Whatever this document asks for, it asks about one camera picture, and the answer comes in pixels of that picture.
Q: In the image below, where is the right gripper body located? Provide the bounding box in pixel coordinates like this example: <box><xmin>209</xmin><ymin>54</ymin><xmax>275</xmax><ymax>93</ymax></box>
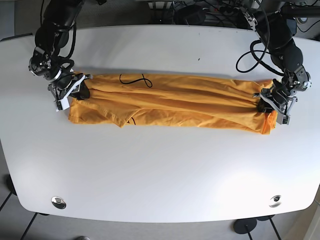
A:
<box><xmin>28</xmin><ymin>47</ymin><xmax>92</xmax><ymax>102</ymax></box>

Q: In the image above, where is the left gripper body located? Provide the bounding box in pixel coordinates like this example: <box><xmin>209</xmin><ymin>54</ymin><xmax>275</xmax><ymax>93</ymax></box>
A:
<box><xmin>253</xmin><ymin>66</ymin><xmax>311</xmax><ymax>115</ymax></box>

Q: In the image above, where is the chrome table grommet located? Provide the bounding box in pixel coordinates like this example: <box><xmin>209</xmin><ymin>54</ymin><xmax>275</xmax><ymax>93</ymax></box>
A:
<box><xmin>51</xmin><ymin>196</ymin><xmax>67</xmax><ymax>210</ymax></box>
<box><xmin>268</xmin><ymin>195</ymin><xmax>282</xmax><ymax>208</ymax></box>

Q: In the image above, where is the yellow printed T-shirt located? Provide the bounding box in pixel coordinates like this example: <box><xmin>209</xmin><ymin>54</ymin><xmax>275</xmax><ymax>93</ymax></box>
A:
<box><xmin>68</xmin><ymin>73</ymin><xmax>278</xmax><ymax>135</ymax></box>

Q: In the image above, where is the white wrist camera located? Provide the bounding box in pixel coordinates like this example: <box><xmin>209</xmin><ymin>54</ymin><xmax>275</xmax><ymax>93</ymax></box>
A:
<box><xmin>276</xmin><ymin>113</ymin><xmax>291</xmax><ymax>125</ymax></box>
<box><xmin>55</xmin><ymin>98</ymin><xmax>70</xmax><ymax>112</ymax></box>

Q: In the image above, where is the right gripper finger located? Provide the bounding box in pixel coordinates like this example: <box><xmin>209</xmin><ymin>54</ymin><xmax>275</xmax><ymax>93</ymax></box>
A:
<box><xmin>72</xmin><ymin>82</ymin><xmax>90</xmax><ymax>100</ymax></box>

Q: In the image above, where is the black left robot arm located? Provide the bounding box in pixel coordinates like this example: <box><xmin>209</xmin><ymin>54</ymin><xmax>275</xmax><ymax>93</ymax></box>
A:
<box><xmin>240</xmin><ymin>0</ymin><xmax>311</xmax><ymax>124</ymax></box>

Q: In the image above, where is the right chrome table grommet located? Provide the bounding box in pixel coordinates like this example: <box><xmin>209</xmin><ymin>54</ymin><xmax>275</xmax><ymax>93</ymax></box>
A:
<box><xmin>268</xmin><ymin>195</ymin><xmax>282</xmax><ymax>208</ymax></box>

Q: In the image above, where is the black electronics box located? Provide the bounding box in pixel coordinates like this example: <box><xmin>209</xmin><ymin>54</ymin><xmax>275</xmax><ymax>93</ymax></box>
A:
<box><xmin>286</xmin><ymin>18</ymin><xmax>298</xmax><ymax>36</ymax></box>

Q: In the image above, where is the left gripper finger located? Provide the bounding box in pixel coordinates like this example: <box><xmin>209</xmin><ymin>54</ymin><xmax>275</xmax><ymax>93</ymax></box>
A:
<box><xmin>257</xmin><ymin>99</ymin><xmax>274</xmax><ymax>114</ymax></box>

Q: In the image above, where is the black round stand base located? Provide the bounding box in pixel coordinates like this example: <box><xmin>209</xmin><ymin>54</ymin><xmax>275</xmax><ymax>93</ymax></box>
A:
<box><xmin>233</xmin><ymin>218</ymin><xmax>257</xmax><ymax>235</ymax></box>

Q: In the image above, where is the left chrome table grommet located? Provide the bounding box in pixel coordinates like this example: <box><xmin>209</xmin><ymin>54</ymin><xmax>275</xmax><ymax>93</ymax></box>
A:
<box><xmin>51</xmin><ymin>196</ymin><xmax>67</xmax><ymax>210</ymax></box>

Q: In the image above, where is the black power adapter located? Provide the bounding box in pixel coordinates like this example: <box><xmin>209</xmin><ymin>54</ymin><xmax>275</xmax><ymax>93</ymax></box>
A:
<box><xmin>173</xmin><ymin>5</ymin><xmax>206</xmax><ymax>25</ymax></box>

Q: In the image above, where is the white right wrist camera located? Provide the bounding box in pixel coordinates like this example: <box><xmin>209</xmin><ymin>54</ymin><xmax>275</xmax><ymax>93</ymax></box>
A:
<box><xmin>55</xmin><ymin>98</ymin><xmax>70</xmax><ymax>112</ymax></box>

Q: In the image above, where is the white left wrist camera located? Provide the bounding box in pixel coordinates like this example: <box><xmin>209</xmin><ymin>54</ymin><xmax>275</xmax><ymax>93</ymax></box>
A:
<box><xmin>276</xmin><ymin>113</ymin><xmax>291</xmax><ymax>125</ymax></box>

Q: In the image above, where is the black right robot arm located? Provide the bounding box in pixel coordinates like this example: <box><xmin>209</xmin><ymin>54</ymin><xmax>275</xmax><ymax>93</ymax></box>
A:
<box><xmin>28</xmin><ymin>0</ymin><xmax>92</xmax><ymax>111</ymax></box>

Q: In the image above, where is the grey sneaker shoe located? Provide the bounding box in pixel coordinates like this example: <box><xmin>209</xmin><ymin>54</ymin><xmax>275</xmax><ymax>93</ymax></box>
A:
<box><xmin>74</xmin><ymin>236</ymin><xmax>91</xmax><ymax>240</ymax></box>

